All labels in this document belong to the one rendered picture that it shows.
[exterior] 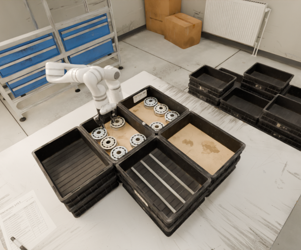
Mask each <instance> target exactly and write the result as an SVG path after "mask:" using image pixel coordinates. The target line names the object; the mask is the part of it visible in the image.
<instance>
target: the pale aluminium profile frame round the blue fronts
mask: <svg viewBox="0 0 301 250"><path fill-rule="evenodd" d="M23 2H24V4H25V7H26V9H27V11H28V13H29V16H30V18H31V20H32V22H33V25H34V27H35V29H36V30H38V29H39V27H38V25H37V22H36V20H35V18H34V15H33V13H32V11H31V8H30V6H29V4H28V1H27V0H23ZM41 2H42V4H43V7H44V10H45V12H46V15H47V17H48V20H49V23H50V25H51V27H52V28H53V30H54V32H53V33H54V36H55V41H57V43H58V46H59V48H60V51H61V53H60V55H57V56H55V57H52V58H50V59H47V60H45V61H43V62H40V63H37V64H35V65H33V66H30V67H28V68H25V69H23V70H21V71H18V72H16V73H14V74H11V75H9V76H6V77H4V78H2V77H1V78H0V93H1V95H2V96H3V97H4V98H3V100H6V101H7V102H8V103H9V105H10V106H11V107H12V108H13V110H14V111H15V112H16V113H17V115H18V116H19V118H20V120H19V121H20V122H23V121H25V120H26V118H25V117H23V116H22V113H24V112H26V111H28V110H30V109H32V108H34V107H36V106H38V105H39V104H41V103H43V102H45V101H47V100H49V99H51V98H53V97H55V96H57V95H59V94H61V93H63V92H65V91H67V90H69V89H71V88H73V87H74V88H75V89H76V90H75V92H80V89H78V85H79V84H81V83H78V82H71V84H70V85H68V86H66V87H64V88H62V89H60V90H58V91H56V92H54V93H52V94H50V95H48V96H46V97H44V98H42V99H40V100H38V101H36V102H34V103H32V104H30V105H28V106H26V107H24V108H22V109H18V108H17V107H16V105H17V103H18V102H20V101H22V100H24V99H26V98H28V97H30V96H32V95H35V94H37V93H39V92H41V91H43V90H45V89H47V88H49V87H51V86H53V85H55V84H57V83H51V82H50V83H47V84H45V85H43V86H41V87H39V88H37V89H35V90H33V91H30V92H28V93H26V94H23V95H21V96H20V97H18V98H16V99H13V100H11V99H10V97H9V96H8V93H10V92H11V91H10V89H9V88H8V87H7V88H3V87H2V86H1V84H4V83H6V82H8V81H11V80H13V79H15V78H18V77H20V76H22V75H24V74H27V73H29V72H31V71H34V70H36V69H38V68H41V67H43V66H45V65H46V63H47V62H55V61H57V60H60V59H62V58H63V59H64V63H68V64H70V62H69V60H68V59H67V56H69V55H71V54H74V53H76V52H78V51H81V50H83V49H86V48H88V47H90V46H93V45H95V44H97V43H99V42H101V41H104V40H106V39H108V38H111V37H114V42H115V43H113V46H114V45H115V48H116V49H114V48H113V49H114V52H113V53H110V54H108V55H106V56H105V57H103V58H101V59H98V60H96V61H94V62H92V63H90V64H88V65H93V66H95V65H97V64H99V63H101V62H103V61H105V60H107V59H112V60H114V61H115V62H114V63H112V64H110V66H113V67H114V66H116V65H119V66H120V67H119V69H123V67H122V64H121V58H120V51H119V45H118V39H117V33H116V27H115V21H114V16H113V10H112V4H111V0H107V5H108V7H109V8H110V12H109V15H110V18H109V19H108V21H111V26H112V33H110V34H108V35H105V36H103V37H100V38H98V39H96V40H93V41H91V42H88V43H86V44H84V45H81V46H79V47H76V48H74V49H72V50H69V51H67V52H66V51H64V48H63V45H62V42H61V38H60V36H59V34H58V31H57V29H56V26H55V23H54V21H53V18H52V15H51V12H50V10H49V7H48V4H47V2H46V0H41ZM83 3H84V7H85V11H86V13H89V9H88V5H87V1H86V0H83ZM54 27H55V29H54ZM55 30H56V31H55ZM115 55H117V58H115V57H114V56H115Z"/></svg>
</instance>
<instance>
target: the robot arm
mask: <svg viewBox="0 0 301 250"><path fill-rule="evenodd" d="M64 69H66V70H68V72H67V73H66V74H64ZM46 78H47V81H48V82H51V83H69V82H78V83H85V84H86V86H87V87H88V88H89V90H90V91H91V93H92V96H93V99H94V104H95V107H96V110H97V116H94V117H93V119H94V120H95V122H96V123H97V124H98V125H101V127H102V128H104V129H105V125H104V121H105V118H107V117H109V116H110V117H111V121H112V123H114V122H115V119H114V117H116V116H117V105H116V104H118V102H119V101H121V100H123V99H124V98H123V94H122V90H121V85H120V82H119V81H118V79H119V78H120V71H119V70H118V69H117V68H115V67H113V66H110V65H108V66H106V67H105V68H101V67H99V66H93V65H84V64H68V63H61V62H47V63H46ZM102 80H105V82H106V84H107V86H108V88H109V92H110V98H111V102H112V103H110V102H109V99H108V97H107V93H106V90H105V87H104V86H103V85H101V84H98V83H99V82H101V81H102ZM111 111H113V114H111ZM98 117H100V122H99V121H98Z"/></svg>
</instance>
